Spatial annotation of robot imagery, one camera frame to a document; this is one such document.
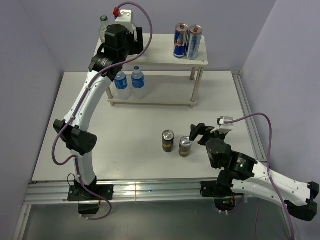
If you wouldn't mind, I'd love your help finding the green cap glass bottle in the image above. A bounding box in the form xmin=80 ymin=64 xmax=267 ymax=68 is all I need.
xmin=99 ymin=15 xmax=109 ymax=43
xmin=132 ymin=23 xmax=138 ymax=41

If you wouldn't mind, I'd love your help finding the Pocari Sweat bottle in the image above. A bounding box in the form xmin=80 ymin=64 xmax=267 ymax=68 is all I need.
xmin=131 ymin=66 xmax=146 ymax=99
xmin=114 ymin=71 xmax=130 ymax=100

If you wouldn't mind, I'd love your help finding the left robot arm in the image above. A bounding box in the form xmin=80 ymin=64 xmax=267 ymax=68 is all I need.
xmin=53 ymin=24 xmax=145 ymax=200

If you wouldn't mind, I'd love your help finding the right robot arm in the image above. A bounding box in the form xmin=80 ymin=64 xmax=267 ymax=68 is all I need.
xmin=189 ymin=123 xmax=320 ymax=222

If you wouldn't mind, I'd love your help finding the grey coffee can right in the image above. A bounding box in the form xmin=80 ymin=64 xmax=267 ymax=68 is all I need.
xmin=178 ymin=136 xmax=193 ymax=157

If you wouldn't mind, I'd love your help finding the black coffee can left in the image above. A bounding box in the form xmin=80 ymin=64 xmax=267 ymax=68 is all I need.
xmin=161 ymin=129 xmax=175 ymax=153

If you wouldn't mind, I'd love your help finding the blue Red Bull can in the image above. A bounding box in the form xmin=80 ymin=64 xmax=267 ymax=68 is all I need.
xmin=173 ymin=23 xmax=189 ymax=58

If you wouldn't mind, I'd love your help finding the silver Red Bull can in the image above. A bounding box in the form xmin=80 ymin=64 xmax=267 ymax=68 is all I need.
xmin=185 ymin=25 xmax=203 ymax=60

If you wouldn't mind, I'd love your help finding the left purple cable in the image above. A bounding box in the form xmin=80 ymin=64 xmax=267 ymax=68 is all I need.
xmin=51 ymin=1 xmax=153 ymax=221

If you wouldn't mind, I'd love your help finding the purple cable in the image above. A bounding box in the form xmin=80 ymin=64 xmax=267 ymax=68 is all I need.
xmin=222 ymin=112 xmax=295 ymax=240
xmin=51 ymin=1 xmax=153 ymax=221

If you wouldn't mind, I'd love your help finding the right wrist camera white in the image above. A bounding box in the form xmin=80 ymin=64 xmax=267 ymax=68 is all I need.
xmin=210 ymin=116 xmax=234 ymax=135

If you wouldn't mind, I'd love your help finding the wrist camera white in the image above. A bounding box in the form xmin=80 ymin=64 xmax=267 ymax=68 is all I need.
xmin=210 ymin=116 xmax=234 ymax=135
xmin=114 ymin=9 xmax=134 ymax=34

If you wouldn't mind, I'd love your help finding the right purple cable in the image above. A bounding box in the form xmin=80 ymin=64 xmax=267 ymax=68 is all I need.
xmin=222 ymin=112 xmax=295 ymax=240

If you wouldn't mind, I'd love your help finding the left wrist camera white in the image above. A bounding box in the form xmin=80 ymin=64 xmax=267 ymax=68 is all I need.
xmin=114 ymin=9 xmax=134 ymax=34

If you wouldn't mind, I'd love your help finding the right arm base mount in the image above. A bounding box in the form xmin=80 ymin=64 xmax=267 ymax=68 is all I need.
xmin=199 ymin=180 xmax=245 ymax=216

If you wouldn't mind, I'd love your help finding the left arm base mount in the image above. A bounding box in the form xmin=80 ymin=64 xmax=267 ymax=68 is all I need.
xmin=67 ymin=182 xmax=114 ymax=216

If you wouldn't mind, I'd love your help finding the aluminium front rail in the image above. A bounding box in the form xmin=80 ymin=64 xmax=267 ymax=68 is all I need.
xmin=14 ymin=180 xmax=247 ymax=240

